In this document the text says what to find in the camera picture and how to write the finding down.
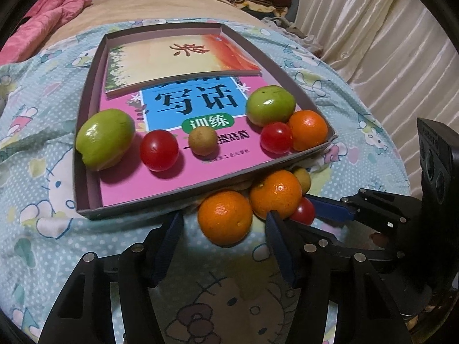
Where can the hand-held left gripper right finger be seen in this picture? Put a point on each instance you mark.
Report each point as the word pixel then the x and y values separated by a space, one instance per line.
pixel 281 247

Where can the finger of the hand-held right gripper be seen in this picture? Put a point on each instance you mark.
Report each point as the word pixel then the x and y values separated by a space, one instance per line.
pixel 333 210
pixel 335 245

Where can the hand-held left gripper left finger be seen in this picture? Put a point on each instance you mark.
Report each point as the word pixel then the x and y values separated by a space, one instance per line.
pixel 166 247

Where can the red cherry tomato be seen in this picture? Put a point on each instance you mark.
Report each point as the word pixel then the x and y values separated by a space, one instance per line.
pixel 159 149
pixel 304 212
pixel 275 137

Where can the orange mandarin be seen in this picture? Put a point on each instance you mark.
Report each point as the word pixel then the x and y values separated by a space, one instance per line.
pixel 275 194
pixel 225 218
pixel 307 130

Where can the grey cardboard box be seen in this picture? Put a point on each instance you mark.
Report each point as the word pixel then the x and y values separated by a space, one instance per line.
pixel 89 186

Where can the small brown longan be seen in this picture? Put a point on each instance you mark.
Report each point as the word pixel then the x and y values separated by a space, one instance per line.
pixel 203 141
pixel 302 181

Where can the pink book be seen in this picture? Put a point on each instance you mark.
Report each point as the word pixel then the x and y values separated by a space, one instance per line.
pixel 161 186

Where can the small green jujube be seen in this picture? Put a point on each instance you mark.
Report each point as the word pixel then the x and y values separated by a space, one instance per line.
pixel 267 105

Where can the large green jujube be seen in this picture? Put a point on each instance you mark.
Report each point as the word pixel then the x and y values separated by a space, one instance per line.
pixel 105 138

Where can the blue cartoon printed blanket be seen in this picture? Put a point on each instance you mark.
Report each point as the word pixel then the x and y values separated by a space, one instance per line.
pixel 43 186

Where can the cream curtain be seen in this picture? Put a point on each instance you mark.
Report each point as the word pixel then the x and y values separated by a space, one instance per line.
pixel 376 43

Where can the beige and orange book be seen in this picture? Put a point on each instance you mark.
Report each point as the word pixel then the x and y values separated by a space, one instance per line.
pixel 161 68

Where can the grey crumpled cloth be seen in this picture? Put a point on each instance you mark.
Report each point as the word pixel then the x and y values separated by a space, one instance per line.
pixel 287 25

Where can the beige bed sheet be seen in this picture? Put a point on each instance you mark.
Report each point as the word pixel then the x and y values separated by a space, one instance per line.
pixel 161 9

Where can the pink garment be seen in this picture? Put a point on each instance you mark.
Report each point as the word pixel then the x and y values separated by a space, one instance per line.
pixel 46 14

